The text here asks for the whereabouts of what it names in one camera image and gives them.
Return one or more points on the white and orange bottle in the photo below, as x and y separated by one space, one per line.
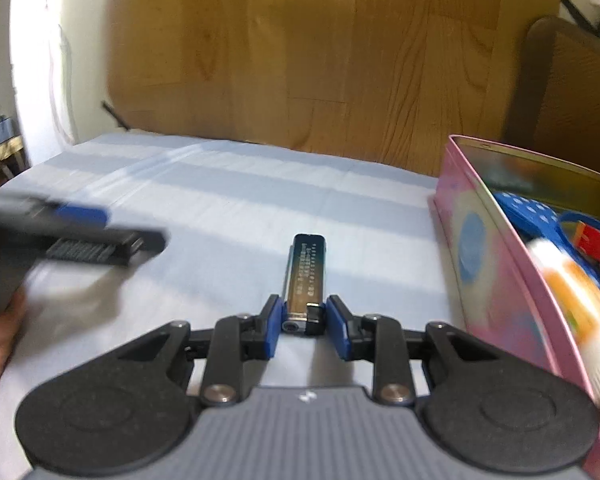
570 290

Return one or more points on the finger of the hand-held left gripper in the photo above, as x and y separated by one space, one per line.
75 216

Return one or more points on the pink tin box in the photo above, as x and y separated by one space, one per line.
485 270

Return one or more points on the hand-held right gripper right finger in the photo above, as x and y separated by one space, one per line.
337 325

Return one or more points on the person's left hand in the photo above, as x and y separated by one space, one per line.
0 340

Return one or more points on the dark brown chair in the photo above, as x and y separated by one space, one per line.
570 100

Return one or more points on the wooden board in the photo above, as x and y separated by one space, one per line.
305 60

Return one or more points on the light blue sheet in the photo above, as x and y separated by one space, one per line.
230 200

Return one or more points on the blue dotted plastic item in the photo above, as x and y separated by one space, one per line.
525 212

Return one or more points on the black ribbed device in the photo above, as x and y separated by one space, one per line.
125 242

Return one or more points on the black lighter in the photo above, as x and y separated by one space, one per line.
307 270

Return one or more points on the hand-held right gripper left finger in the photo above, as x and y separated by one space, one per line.
272 325

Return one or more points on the cluttered wooden rack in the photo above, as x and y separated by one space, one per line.
2 147

